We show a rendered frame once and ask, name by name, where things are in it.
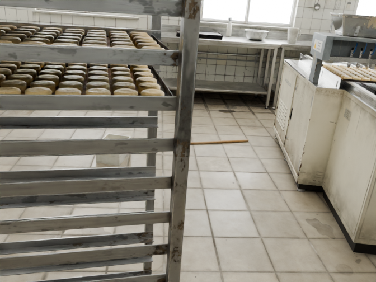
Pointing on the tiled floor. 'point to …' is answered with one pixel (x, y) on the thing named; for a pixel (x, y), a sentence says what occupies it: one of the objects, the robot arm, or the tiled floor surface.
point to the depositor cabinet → (306, 123)
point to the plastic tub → (115, 159)
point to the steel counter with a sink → (247, 87)
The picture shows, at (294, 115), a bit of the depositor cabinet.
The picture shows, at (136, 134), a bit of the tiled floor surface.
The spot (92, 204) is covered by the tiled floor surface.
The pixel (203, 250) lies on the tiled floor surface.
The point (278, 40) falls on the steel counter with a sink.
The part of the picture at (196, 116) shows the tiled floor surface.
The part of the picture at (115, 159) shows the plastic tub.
